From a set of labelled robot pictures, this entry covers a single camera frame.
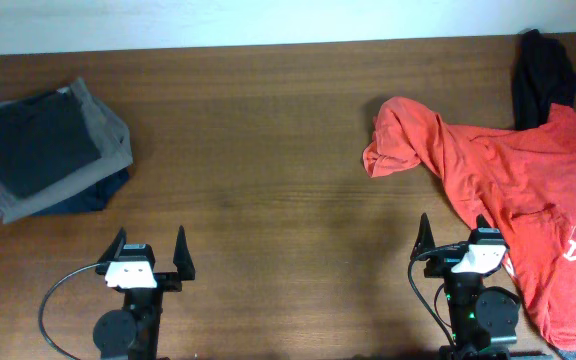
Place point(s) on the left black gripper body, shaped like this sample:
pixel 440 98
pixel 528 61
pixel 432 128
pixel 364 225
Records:
pixel 165 281

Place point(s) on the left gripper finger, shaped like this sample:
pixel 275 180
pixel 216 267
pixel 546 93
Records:
pixel 182 258
pixel 114 249

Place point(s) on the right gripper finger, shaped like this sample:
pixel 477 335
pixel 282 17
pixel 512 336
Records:
pixel 424 243
pixel 482 223

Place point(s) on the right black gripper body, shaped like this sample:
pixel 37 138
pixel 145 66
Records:
pixel 441 264

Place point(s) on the orange printed t-shirt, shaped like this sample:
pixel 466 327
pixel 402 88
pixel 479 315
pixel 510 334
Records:
pixel 522 182

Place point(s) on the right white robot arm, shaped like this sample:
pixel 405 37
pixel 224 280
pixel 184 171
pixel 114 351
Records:
pixel 482 320

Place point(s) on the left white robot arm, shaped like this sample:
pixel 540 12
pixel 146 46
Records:
pixel 132 331

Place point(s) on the folded light grey shirt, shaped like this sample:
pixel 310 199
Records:
pixel 110 135

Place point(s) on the folded navy blue shirt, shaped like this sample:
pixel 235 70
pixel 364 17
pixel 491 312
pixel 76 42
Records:
pixel 92 199

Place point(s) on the grey heathered garment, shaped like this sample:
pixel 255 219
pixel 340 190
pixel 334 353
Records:
pixel 565 354

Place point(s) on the black garment on table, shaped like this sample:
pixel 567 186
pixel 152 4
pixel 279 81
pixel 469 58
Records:
pixel 543 75

